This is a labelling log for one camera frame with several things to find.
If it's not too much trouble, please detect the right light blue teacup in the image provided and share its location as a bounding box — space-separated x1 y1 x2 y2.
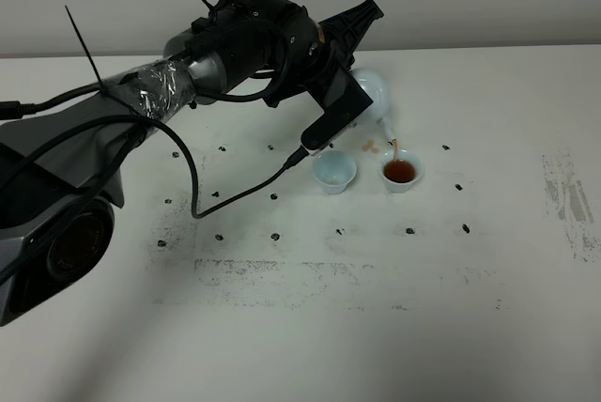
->
378 149 424 193

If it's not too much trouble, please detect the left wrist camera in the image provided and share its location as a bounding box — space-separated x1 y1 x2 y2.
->
300 66 373 155

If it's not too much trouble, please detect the left light blue teacup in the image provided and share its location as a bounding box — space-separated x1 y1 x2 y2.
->
312 150 357 194

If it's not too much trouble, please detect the light blue teacup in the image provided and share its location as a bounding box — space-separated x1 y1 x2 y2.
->
378 149 424 193
312 150 357 194

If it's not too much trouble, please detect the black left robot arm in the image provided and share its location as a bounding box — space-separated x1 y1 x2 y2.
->
1 0 383 324

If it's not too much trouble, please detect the light blue porcelain teapot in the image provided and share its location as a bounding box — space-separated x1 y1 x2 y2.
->
351 68 397 144

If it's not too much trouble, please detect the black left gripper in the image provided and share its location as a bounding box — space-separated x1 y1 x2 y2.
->
264 0 384 109

